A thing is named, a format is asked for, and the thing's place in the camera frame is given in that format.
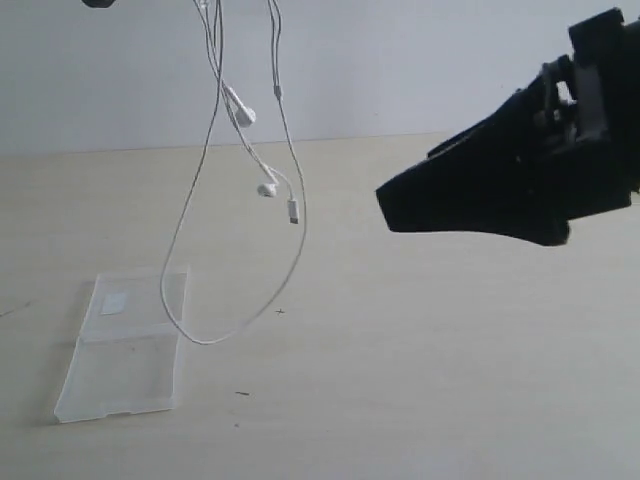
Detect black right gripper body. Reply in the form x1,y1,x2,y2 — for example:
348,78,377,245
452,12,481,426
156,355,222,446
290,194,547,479
517,8,639,218

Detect white wired earphones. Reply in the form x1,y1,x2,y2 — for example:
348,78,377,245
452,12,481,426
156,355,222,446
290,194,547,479
159,1,309,346

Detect clear plastic open case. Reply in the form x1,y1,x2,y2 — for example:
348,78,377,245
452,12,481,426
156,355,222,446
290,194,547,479
54,268,186,423

